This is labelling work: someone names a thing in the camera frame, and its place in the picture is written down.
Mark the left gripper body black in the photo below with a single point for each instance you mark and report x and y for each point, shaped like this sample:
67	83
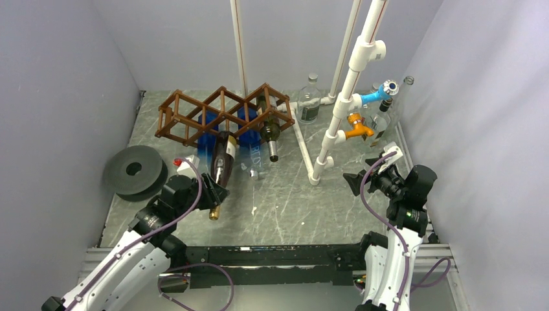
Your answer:
202	198

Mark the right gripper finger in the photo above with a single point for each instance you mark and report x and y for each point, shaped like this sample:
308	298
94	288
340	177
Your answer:
377	163
354	181

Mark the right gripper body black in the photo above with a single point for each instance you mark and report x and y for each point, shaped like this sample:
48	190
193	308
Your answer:
388	183

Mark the clear bottle black cap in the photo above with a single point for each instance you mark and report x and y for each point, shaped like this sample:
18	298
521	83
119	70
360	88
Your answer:
377	119

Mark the dark bottle gold cap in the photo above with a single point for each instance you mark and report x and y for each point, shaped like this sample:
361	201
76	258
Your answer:
223	155

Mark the tall clear wine bottle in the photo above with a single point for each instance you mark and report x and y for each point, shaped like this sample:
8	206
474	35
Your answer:
397	107

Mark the green wine bottle silver cap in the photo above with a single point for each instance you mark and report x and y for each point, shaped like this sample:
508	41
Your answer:
269	128

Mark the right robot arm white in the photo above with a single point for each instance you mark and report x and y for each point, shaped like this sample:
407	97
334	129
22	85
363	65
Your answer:
387	259

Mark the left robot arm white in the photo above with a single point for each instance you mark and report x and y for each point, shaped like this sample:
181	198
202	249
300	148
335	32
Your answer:
145	250

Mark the blue square bottle left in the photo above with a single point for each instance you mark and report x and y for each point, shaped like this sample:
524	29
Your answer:
205	144

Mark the blue square bottle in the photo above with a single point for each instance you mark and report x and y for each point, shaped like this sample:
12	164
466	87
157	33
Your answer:
205	144
250	153

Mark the blue square bottle right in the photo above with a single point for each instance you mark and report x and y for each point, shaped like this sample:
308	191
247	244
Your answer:
250	153

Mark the brown wooden wine rack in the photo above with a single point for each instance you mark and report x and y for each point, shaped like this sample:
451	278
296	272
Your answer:
185	119

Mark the standing clear flask bottle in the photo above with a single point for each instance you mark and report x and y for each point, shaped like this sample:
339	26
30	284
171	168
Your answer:
309	101

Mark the orange pipe tap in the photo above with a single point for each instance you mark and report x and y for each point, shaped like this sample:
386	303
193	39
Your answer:
356	121

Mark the grey foam disc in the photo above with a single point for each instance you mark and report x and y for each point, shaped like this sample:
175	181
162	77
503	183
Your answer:
136	173

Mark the blue pipe valve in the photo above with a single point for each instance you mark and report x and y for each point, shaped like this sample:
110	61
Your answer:
385	91

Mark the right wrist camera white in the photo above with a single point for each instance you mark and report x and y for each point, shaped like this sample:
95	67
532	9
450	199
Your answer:
392	152

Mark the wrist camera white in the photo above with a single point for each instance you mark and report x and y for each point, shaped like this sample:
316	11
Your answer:
392	152
187	166

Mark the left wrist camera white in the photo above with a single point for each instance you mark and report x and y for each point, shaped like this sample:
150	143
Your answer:
187	166

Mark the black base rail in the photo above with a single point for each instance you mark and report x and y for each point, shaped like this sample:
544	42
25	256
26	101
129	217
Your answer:
208	266

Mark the white PVC pipe frame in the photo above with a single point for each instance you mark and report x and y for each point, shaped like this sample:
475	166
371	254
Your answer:
352	61

